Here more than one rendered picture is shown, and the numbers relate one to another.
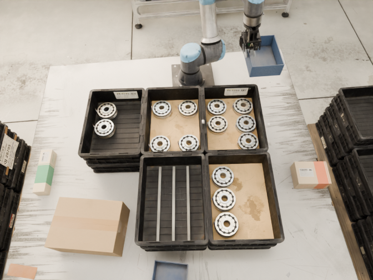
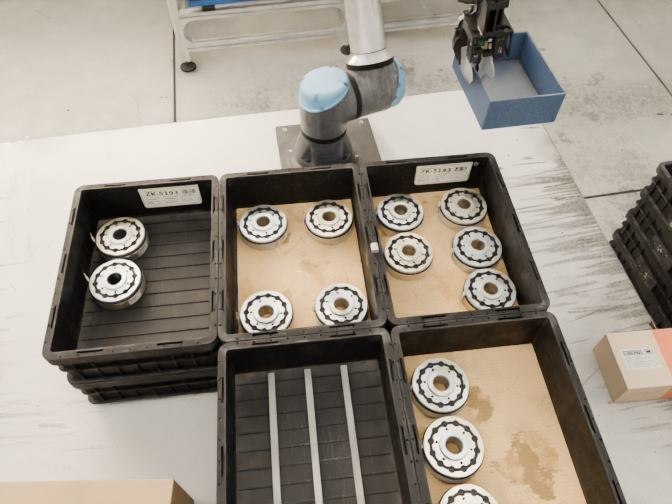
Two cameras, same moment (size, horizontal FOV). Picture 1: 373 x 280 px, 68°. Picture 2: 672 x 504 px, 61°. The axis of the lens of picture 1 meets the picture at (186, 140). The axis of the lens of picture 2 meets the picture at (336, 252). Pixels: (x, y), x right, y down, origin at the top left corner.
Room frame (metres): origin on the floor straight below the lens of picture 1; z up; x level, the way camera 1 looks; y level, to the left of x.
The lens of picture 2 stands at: (0.11, 0.08, 1.82)
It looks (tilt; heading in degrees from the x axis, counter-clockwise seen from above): 55 degrees down; 351
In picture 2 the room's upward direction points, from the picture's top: straight up
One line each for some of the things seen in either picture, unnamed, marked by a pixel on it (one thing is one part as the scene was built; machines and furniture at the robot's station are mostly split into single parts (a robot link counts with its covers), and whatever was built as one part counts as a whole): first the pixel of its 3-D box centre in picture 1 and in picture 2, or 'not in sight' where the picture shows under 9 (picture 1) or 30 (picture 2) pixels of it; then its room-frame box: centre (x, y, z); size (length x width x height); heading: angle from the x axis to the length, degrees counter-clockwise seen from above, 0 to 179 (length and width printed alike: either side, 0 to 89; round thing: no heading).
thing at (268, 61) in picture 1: (262, 55); (505, 78); (0.98, -0.39, 1.10); 0.20 x 0.15 x 0.07; 1
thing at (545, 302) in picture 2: (232, 117); (445, 232); (0.75, -0.24, 0.92); 0.40 x 0.30 x 0.02; 178
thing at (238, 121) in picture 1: (246, 123); (477, 246); (0.75, -0.32, 0.86); 0.10 x 0.10 x 0.01
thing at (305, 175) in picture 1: (310, 175); (647, 364); (0.48, -0.62, 0.74); 0.16 x 0.12 x 0.07; 86
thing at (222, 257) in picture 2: (172, 119); (296, 246); (0.76, 0.06, 0.92); 0.40 x 0.30 x 0.02; 178
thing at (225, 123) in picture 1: (217, 123); (408, 252); (0.75, -0.17, 0.86); 0.10 x 0.10 x 0.01
